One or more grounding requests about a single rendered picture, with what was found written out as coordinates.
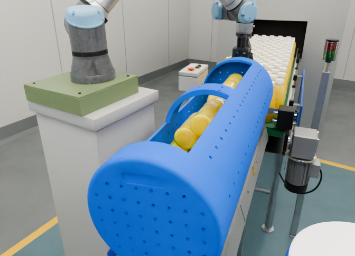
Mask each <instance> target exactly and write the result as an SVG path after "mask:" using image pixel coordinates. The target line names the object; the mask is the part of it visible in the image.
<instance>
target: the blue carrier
mask: <svg viewBox="0 0 355 256"><path fill-rule="evenodd" d="M242 72H243V73H242ZM233 73H238V74H240V75H241V76H242V79H241V80H240V82H239V83H238V84H237V86H236V87H235V89H233V88H231V87H229V86H226V85H223V84H221V83H224V82H225V80H226V79H227V78H228V77H229V76H230V75H231V74H233ZM208 95H213V96H217V97H221V98H223V99H225V100H226V101H225V103H224V104H223V105H222V107H221V108H220V110H219V111H218V112H217V114H216V115H215V117H214V118H213V119H212V121H211V122H210V123H209V125H208V126H207V128H206V129H205V131H204V132H203V133H202V135H201V136H200V138H199V139H198V140H197V142H196V143H195V144H194V146H193V147H192V149H191V150H190V151H189V153H188V152H186V151H185V150H183V149H180V148H178V147H175V146H172V145H170V143H171V142H172V141H173V140H174V134H175V132H176V131H177V130H178V128H179V127H180V126H181V125H182V124H183V123H184V122H185V121H186V120H187V119H188V118H189V116H190V115H191V114H193V113H195V112H198V111H199V110H200V109H201V108H202V107H203V105H204V104H205V103H206V102H207V98H208ZM272 97H273V83H272V80H271V77H270V75H269V73H268V72H267V71H266V69H265V68H264V67H263V66H262V65H261V64H259V63H258V62H256V61H254V60H252V59H249V58H244V57H233V58H228V59H225V60H223V61H221V62H220V63H218V64H217V65H216V66H215V67H214V68H213V69H212V70H211V71H210V72H209V73H208V75H207V77H206V79H205V81H204V84H200V85H198V86H195V87H193V88H191V89H189V90H188V91H186V92H185V93H184V94H183V95H181V96H180V97H179V98H178V99H177V100H176V101H175V102H174V103H173V104H172V106H171V107H170V109H169V111H168V113H167V116H166V121H165V123H164V124H163V125H162V126H161V127H160V128H159V129H158V130H157V131H156V132H155V133H154V134H153V135H151V136H150V138H149V139H148V140H147V141H141V142H137V143H133V144H130V145H127V146H125V147H123V148H121V149H120V150H119V151H117V152H116V153H115V154H114V155H112V156H111V157H110V158H109V159H108V160H107V161H106V162H104V163H103V164H102V165H101V166H100V167H99V168H98V169H97V170H96V171H95V173H94V174H93V176H92V178H91V180H90V183H89V187H88V194H87V201H88V209H89V213H90V216H91V219H92V221H93V224H94V226H95V228H96V230H97V231H98V233H99V235H100V236H101V238H102V239H103V240H104V241H105V243H106V244H107V245H108V246H109V247H110V248H111V249H112V250H113V251H114V252H115V253H116V254H117V255H118V256H221V253H222V250H223V247H224V244H225V241H226V238H227V235H228V232H229V229H230V226H231V222H232V219H233V216H234V214H235V211H236V207H237V204H238V201H239V198H240V195H241V192H242V189H243V186H244V183H245V180H246V177H247V174H248V171H249V168H250V164H251V161H252V159H253V156H254V152H255V149H256V146H257V143H258V140H259V137H260V134H261V131H262V128H263V125H264V122H265V119H266V116H267V113H268V110H269V106H270V103H271V101H272ZM188 98H190V99H189V100H188V101H187V102H186V103H185V104H184V105H183V106H182V107H181V108H180V106H181V104H182V103H183V101H184V100H186V99H188Z"/></svg>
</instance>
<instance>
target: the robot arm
mask: <svg viewBox="0 0 355 256"><path fill-rule="evenodd" d="M118 2H119V0H79V2H78V3H77V4H76V5H75V6H71V7H68V8H67V9H66V16H65V18H64V27H65V30H66V32H67V33H68V34H69V39H70V45H71V51H72V65H71V72H70V79H71V82H73V83H76V84H98V83H104V82H108V81H111V80H113V79H114V78H115V77H116V73H115V69H114V68H113V65H112V63H111V60H110V58H109V55H108V49H107V39H106V30H105V24H106V23H107V22H108V13H109V12H110V11H111V10H112V9H113V8H114V6H115V5H116V4H117V3H118ZM257 13H258V9H257V6H256V0H219V1H215V2H214V3H213V4H212V8H211V14H212V17H213V18H214V19H215V20H229V21H236V36H237V46H235V47H234V48H232V58H233V57H244V58H249V59H252V60H254V58H253V53H252V52H251V50H252V49H251V44H250V41H249V38H248V37H251V36H252V32H253V27H255V26H254V25H253V24H254V20H255V18H256V16H257Z"/></svg>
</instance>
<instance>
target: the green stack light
mask: <svg viewBox="0 0 355 256"><path fill-rule="evenodd" d="M336 56H337V51H328V50H324V49H323V54H322V60H325V61H335V59H336Z"/></svg>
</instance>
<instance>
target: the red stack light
mask: <svg viewBox="0 0 355 256"><path fill-rule="evenodd" d="M338 46H339V42H327V41H325V43H324V50H328V51H337V50H338Z"/></svg>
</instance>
